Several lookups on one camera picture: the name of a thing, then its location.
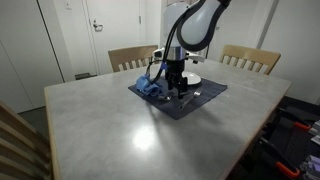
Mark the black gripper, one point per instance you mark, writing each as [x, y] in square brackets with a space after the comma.
[173, 73]

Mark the silver metal spoon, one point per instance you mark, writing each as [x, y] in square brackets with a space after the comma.
[164, 98]

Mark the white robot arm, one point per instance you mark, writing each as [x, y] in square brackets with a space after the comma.
[187, 28]

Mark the white round plate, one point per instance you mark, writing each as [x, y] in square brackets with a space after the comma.
[192, 78]

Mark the silver metal fork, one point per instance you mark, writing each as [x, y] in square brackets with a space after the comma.
[196, 94]

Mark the dark blue cloth placemat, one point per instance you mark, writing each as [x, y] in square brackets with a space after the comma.
[210, 91]

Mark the blue folded napkin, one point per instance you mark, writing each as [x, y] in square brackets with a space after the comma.
[144, 86]

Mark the wooden chair far left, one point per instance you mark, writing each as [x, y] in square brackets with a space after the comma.
[131, 57]

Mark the wooden chair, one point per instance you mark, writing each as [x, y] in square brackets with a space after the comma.
[25, 152]
[249, 58]
[131, 57]

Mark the wooden chair far right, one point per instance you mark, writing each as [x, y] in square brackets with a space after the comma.
[249, 58]

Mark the black orange equipment stand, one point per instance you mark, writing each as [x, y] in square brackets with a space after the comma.
[284, 151]

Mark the wooden chair near left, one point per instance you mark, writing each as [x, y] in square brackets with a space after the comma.
[25, 152]

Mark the white door with handle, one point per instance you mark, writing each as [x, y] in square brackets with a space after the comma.
[114, 24]

